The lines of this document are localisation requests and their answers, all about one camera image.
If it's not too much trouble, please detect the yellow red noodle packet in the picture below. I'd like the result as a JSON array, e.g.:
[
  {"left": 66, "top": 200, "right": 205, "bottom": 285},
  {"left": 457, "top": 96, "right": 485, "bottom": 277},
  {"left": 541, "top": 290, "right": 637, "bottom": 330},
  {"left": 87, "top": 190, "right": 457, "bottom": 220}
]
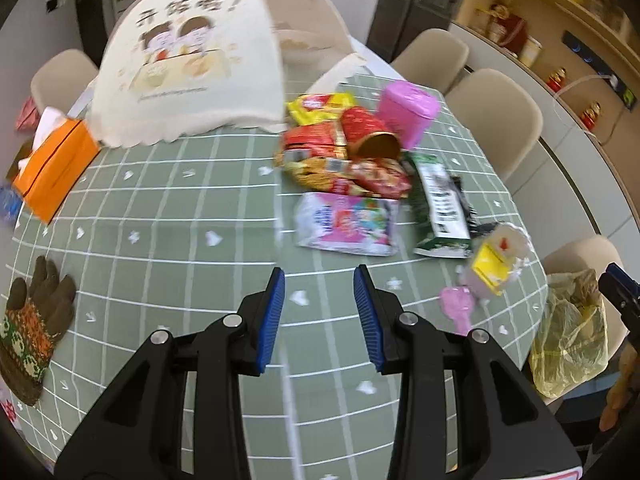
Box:
[{"left": 281, "top": 154, "right": 352, "bottom": 194}]

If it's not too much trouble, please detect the white counter cabinet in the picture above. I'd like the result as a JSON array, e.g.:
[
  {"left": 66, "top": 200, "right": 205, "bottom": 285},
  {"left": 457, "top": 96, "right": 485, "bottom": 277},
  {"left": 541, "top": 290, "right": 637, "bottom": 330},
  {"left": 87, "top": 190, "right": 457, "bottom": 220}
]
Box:
[{"left": 449, "top": 20, "right": 640, "bottom": 243}]

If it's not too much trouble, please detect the black snack packet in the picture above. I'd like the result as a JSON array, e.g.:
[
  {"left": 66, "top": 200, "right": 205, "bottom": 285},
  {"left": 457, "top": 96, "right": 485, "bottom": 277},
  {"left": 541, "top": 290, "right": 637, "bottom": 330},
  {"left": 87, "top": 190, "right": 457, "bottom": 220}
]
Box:
[{"left": 451, "top": 175, "right": 497, "bottom": 239}]

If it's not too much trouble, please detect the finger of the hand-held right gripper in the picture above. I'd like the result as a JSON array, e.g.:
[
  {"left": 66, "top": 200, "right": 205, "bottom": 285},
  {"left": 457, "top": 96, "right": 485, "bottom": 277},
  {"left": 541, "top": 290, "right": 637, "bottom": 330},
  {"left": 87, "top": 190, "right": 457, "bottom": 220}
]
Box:
[{"left": 598, "top": 262, "right": 640, "bottom": 322}]

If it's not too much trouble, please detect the dark refrigerator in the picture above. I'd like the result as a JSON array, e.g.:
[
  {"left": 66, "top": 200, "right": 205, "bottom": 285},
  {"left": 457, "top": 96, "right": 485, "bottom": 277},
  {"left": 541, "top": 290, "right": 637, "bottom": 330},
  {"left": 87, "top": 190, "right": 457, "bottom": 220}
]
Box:
[{"left": 365, "top": 0, "right": 477, "bottom": 61}]

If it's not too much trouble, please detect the white cable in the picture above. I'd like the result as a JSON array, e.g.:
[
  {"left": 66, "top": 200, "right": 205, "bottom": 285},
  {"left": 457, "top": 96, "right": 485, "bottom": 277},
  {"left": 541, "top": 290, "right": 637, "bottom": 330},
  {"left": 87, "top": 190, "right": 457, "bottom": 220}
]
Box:
[{"left": 552, "top": 74, "right": 627, "bottom": 147}]

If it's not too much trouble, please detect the small red gold figurine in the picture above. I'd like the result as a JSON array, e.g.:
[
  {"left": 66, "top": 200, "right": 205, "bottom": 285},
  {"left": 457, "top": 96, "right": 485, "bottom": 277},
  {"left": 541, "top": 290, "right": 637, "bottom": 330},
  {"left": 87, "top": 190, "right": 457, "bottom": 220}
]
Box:
[
  {"left": 545, "top": 67, "right": 569, "bottom": 94},
  {"left": 579, "top": 102, "right": 602, "bottom": 132}
]

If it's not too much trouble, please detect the yellow plastic bag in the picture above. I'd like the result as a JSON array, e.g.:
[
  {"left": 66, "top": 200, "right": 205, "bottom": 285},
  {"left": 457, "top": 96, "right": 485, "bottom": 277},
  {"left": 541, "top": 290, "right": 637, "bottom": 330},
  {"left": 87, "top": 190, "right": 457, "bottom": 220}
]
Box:
[{"left": 529, "top": 269, "right": 609, "bottom": 400}]

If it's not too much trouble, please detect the white printed mesh food cover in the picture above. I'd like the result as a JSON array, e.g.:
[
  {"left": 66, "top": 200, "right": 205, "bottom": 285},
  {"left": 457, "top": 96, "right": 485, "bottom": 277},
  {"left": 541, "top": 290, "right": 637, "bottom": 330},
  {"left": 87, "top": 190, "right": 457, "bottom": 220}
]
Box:
[{"left": 92, "top": 0, "right": 287, "bottom": 149}]

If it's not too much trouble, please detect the green white carton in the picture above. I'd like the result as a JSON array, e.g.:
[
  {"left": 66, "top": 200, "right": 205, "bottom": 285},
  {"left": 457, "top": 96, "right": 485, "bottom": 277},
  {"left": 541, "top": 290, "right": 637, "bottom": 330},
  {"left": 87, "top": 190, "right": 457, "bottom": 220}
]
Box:
[{"left": 407, "top": 153, "right": 474, "bottom": 259}]

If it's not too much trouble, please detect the blue packet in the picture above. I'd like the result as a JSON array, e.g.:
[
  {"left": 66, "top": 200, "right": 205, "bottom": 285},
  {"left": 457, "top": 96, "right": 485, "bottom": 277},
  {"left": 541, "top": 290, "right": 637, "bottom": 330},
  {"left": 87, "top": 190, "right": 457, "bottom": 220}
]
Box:
[{"left": 0, "top": 185, "right": 24, "bottom": 222}]

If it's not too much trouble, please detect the pink tin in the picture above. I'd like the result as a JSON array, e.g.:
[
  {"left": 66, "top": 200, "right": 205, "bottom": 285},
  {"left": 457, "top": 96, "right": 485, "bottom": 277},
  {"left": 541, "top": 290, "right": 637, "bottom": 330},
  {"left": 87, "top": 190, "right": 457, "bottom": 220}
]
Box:
[{"left": 377, "top": 82, "right": 441, "bottom": 151}]

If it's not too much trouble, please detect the black power strip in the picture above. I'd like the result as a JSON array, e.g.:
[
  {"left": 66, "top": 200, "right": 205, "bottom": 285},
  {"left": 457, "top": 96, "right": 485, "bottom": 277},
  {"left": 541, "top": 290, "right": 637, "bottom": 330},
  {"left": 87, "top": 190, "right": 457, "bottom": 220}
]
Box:
[{"left": 562, "top": 30, "right": 640, "bottom": 109}]

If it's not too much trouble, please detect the brown patterned knitted glove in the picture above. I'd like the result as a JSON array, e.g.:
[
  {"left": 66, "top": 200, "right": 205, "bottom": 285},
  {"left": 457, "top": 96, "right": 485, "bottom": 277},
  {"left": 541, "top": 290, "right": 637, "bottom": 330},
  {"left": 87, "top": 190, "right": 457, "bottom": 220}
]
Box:
[{"left": 0, "top": 256, "right": 77, "bottom": 407}]

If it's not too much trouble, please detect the yellow clear snack packet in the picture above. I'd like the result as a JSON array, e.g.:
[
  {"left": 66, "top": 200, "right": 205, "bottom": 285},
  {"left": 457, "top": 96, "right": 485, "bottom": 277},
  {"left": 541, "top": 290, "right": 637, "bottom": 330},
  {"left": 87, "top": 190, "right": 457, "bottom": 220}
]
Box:
[{"left": 459, "top": 222, "right": 531, "bottom": 307}]

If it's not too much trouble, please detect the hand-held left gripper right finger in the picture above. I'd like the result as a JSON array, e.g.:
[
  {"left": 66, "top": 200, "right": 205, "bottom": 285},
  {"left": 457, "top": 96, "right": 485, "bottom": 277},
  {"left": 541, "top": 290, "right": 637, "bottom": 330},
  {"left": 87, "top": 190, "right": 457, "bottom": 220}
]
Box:
[{"left": 352, "top": 264, "right": 583, "bottom": 480}]

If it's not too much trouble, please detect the orange tissue box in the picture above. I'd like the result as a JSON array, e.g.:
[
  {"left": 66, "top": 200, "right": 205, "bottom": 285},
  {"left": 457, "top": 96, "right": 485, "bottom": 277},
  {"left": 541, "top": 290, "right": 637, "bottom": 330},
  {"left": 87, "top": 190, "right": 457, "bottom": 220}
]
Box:
[{"left": 12, "top": 107, "right": 102, "bottom": 224}]

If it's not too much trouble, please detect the pink plastic spoon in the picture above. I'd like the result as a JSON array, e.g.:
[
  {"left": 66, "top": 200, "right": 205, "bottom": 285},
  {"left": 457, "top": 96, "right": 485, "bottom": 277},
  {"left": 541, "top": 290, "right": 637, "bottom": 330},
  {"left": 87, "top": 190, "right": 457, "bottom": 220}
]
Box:
[{"left": 439, "top": 286, "right": 476, "bottom": 336}]

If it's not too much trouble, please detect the pink white snack packet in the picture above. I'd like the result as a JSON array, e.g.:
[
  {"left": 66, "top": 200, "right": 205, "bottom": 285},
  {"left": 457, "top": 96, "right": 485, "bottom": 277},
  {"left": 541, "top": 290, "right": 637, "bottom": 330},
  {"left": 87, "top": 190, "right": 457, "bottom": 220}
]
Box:
[{"left": 293, "top": 192, "right": 400, "bottom": 257}]

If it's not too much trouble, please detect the person's right hand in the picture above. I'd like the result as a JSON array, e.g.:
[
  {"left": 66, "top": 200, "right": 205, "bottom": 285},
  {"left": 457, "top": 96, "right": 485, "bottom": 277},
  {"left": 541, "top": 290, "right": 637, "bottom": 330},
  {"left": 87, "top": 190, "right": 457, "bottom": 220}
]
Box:
[{"left": 600, "top": 347, "right": 634, "bottom": 432}]

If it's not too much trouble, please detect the red paper can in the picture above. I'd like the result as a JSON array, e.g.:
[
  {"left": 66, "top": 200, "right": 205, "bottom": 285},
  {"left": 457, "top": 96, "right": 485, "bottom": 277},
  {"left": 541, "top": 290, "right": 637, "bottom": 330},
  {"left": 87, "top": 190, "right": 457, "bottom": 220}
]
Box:
[{"left": 340, "top": 106, "right": 402, "bottom": 162}]

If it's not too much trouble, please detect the wooden wall shelf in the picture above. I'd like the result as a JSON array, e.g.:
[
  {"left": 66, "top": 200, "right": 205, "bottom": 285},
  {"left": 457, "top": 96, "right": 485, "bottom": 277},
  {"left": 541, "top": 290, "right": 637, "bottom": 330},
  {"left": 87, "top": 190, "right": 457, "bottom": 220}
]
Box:
[{"left": 456, "top": 0, "right": 640, "bottom": 133}]

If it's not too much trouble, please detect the red patterned snack packet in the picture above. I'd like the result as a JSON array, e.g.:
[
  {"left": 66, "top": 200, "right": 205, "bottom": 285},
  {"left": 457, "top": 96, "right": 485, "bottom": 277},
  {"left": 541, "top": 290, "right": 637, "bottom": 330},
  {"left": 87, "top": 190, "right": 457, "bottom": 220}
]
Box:
[{"left": 349, "top": 157, "right": 412, "bottom": 199}]

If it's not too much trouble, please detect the cream jar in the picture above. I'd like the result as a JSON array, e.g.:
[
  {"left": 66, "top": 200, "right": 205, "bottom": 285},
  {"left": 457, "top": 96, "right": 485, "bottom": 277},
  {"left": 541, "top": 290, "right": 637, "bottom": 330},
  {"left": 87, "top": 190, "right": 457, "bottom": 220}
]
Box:
[{"left": 520, "top": 37, "right": 544, "bottom": 69}]

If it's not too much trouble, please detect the beige chair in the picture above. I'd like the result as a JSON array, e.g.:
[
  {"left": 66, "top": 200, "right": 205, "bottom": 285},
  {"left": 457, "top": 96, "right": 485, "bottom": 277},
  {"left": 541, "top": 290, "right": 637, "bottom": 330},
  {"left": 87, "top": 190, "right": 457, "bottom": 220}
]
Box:
[
  {"left": 30, "top": 49, "right": 99, "bottom": 112},
  {"left": 542, "top": 236, "right": 627, "bottom": 361},
  {"left": 389, "top": 28, "right": 471, "bottom": 94},
  {"left": 444, "top": 68, "right": 544, "bottom": 182},
  {"left": 250, "top": 0, "right": 356, "bottom": 62}
]

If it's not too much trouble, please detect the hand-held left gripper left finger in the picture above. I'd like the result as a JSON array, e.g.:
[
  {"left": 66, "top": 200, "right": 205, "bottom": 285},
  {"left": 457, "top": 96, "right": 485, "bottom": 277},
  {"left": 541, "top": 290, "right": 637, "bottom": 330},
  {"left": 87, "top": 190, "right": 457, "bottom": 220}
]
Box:
[{"left": 54, "top": 267, "right": 287, "bottom": 480}]

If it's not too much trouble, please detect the large red figurine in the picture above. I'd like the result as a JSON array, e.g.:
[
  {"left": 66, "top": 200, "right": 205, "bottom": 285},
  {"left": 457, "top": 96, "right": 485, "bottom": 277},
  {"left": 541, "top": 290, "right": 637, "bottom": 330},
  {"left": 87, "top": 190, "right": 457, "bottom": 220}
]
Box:
[{"left": 475, "top": 0, "right": 529, "bottom": 57}]

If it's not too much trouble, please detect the red patterned paper packet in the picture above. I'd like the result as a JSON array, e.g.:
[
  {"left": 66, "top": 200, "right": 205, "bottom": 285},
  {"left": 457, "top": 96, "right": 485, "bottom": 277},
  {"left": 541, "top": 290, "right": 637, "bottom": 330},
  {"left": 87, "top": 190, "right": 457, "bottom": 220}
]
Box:
[{"left": 14, "top": 97, "right": 42, "bottom": 131}]

